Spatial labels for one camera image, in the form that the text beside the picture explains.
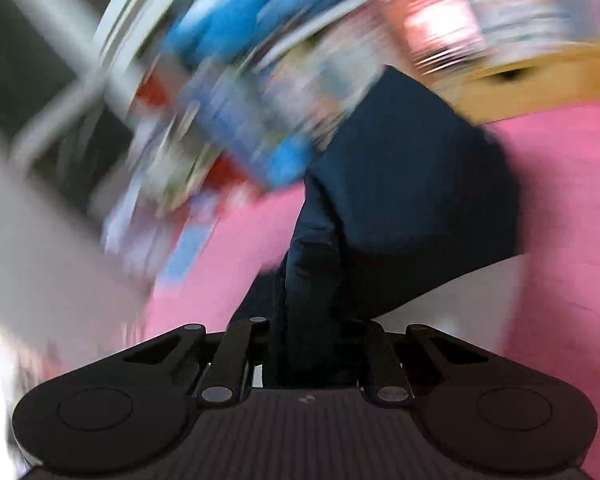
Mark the blue plush ball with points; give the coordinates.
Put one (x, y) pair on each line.
(288, 161)

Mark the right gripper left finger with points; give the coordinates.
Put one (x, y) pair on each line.
(240, 349)

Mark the wooden drawer box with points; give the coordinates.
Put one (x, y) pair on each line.
(483, 94)

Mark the navy white track jacket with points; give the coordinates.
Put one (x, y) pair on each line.
(407, 197)

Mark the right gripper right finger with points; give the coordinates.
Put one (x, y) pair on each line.
(380, 374)

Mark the blue plush toy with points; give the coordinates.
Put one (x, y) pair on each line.
(229, 28)

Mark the pink patterned bed sheet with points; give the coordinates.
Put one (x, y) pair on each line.
(551, 322)

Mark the row of children's books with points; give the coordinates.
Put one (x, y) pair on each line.
(315, 76)

